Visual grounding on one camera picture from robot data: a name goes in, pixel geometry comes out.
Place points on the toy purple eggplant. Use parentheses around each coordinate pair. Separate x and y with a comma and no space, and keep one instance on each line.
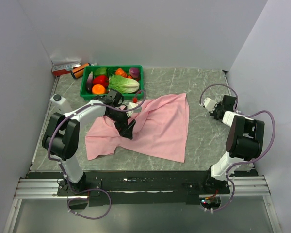
(89,83)

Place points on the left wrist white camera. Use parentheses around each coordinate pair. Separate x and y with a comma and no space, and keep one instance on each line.
(133,108)

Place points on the toy napa cabbage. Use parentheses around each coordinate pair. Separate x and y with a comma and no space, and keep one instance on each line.
(123,85)

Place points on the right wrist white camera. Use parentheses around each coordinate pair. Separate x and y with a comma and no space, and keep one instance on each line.
(209,104)

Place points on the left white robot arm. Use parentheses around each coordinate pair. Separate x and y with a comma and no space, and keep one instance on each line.
(61,138)

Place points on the green plastic crate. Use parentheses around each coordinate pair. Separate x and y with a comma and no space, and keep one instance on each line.
(111,71)

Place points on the toy orange carrot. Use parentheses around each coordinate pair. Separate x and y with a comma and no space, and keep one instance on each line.
(121,72)

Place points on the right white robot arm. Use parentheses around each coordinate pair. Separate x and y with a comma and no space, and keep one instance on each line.
(244,142)

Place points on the toy purple onion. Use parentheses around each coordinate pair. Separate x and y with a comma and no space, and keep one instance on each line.
(134,72)

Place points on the orange black cylinder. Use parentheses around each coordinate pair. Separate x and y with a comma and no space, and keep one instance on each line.
(78,72)

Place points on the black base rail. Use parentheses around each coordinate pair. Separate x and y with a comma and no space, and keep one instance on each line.
(143,187)

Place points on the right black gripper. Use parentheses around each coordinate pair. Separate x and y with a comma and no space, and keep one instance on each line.
(216,107)

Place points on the red white cardboard box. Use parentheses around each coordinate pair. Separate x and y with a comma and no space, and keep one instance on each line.
(59,70)

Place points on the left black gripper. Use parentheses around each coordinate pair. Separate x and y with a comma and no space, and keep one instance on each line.
(126,131)

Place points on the toy red bell pepper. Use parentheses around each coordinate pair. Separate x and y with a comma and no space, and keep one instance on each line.
(102,80)

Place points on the toy orange fruit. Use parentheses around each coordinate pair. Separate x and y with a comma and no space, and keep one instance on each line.
(99,89)

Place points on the pink garment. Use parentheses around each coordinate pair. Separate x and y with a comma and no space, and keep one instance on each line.
(160,131)

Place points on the toy green pepper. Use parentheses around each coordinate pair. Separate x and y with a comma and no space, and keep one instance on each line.
(100,71)

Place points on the white bottle grey cap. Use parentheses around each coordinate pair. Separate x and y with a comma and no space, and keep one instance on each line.
(61,103)

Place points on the wrist white camera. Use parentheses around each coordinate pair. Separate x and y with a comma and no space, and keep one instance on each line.
(209,104)
(133,108)

